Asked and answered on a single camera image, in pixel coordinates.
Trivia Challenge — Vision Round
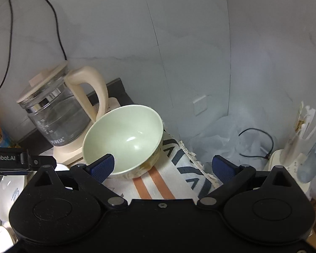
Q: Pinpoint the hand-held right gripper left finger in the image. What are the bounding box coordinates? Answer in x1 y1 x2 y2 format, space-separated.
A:
29 153 128 210

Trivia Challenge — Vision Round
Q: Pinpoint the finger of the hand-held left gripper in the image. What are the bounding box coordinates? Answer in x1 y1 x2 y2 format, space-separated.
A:
19 151 57 170

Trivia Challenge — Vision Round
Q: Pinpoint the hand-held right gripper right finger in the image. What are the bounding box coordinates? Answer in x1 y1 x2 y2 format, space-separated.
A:
197 155 297 210

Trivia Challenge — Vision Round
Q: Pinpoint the white bowl with blue print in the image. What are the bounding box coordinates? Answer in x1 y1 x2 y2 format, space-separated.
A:
0 175 26 222

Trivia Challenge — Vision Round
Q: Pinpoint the pale green bowl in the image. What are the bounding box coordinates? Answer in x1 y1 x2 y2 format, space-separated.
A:
83 105 164 178

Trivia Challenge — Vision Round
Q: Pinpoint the thin black cable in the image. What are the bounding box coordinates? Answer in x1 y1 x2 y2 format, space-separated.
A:
238 128 275 160

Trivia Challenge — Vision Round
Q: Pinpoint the clear plastic bottle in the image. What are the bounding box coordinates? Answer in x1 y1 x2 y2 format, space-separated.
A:
297 136 316 184

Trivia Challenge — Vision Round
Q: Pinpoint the white appliance base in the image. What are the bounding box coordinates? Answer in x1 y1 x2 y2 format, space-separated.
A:
268 149 311 191

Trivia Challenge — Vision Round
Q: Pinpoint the black kettle cable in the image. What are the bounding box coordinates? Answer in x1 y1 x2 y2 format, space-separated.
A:
34 0 68 61

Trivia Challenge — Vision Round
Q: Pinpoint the glass kettle with cream handle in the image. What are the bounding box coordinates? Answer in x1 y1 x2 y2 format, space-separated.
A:
16 61 109 147

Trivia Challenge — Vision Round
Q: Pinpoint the patterned tablecloth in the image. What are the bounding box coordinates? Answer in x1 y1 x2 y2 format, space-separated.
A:
105 129 220 201

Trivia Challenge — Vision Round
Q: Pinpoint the clear container with paper sticks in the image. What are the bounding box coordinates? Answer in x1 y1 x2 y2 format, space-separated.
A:
284 101 316 164

